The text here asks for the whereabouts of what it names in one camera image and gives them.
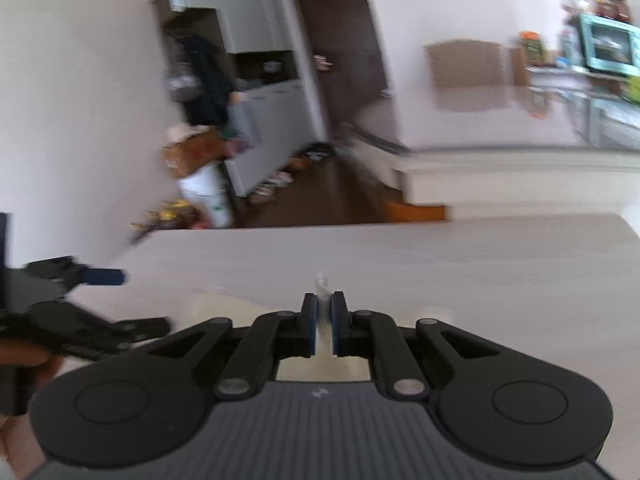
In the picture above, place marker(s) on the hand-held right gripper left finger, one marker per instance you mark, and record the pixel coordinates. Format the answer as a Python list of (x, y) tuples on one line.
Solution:
[(309, 325)]

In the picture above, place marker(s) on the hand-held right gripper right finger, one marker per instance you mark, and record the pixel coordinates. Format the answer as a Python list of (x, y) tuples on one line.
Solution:
[(340, 325)]

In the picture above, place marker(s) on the dark brown door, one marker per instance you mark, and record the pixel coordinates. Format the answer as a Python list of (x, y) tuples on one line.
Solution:
[(345, 50)]

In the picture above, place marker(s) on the dark hanging jacket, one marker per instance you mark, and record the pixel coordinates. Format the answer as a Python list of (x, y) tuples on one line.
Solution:
[(207, 80)]

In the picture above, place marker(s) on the cluster of cooking oil bottles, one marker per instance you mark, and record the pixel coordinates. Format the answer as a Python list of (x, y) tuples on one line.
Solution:
[(170, 215)]

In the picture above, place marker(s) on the white dining table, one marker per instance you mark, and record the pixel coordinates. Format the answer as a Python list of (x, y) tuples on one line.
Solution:
[(500, 170)]

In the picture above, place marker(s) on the row of shoes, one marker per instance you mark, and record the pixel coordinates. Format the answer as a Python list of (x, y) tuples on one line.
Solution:
[(290, 175)]

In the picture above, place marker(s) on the printed cardboard box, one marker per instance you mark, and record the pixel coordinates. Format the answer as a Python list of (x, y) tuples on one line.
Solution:
[(195, 155)]

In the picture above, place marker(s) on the person's left hand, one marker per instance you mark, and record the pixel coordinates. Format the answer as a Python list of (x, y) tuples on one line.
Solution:
[(42, 365)]

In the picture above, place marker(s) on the cream towel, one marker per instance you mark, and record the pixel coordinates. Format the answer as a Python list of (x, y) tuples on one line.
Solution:
[(325, 370)]

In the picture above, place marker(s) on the teal toaster oven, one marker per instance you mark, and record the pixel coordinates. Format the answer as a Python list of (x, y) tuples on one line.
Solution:
[(610, 45)]

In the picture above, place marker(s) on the orange-lid green jar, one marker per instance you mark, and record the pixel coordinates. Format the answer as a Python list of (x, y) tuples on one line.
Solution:
[(532, 47)]

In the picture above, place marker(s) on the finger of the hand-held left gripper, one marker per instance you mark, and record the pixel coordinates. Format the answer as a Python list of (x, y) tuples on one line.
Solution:
[(100, 335), (102, 277)]

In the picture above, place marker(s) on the white plastic bucket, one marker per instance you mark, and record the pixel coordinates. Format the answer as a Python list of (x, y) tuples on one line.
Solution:
[(207, 195)]

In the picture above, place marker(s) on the brown board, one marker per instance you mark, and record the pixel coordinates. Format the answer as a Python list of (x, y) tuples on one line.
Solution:
[(520, 65)]

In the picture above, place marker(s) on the beige sun hat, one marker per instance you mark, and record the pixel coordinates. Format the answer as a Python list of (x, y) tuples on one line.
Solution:
[(185, 132)]

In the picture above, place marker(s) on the grey hallway cabinet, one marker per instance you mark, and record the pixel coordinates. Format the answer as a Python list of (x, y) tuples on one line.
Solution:
[(265, 125)]

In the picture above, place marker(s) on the silver door lock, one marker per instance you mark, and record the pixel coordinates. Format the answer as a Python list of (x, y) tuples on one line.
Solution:
[(322, 61)]

